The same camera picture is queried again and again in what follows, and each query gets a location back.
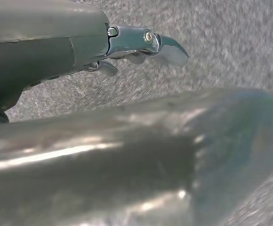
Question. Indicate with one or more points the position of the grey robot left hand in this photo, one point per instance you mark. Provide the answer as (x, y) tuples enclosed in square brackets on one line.
[(32, 46)]

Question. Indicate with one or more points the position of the grey robot body shell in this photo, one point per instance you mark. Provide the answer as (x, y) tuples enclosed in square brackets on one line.
[(127, 171)]

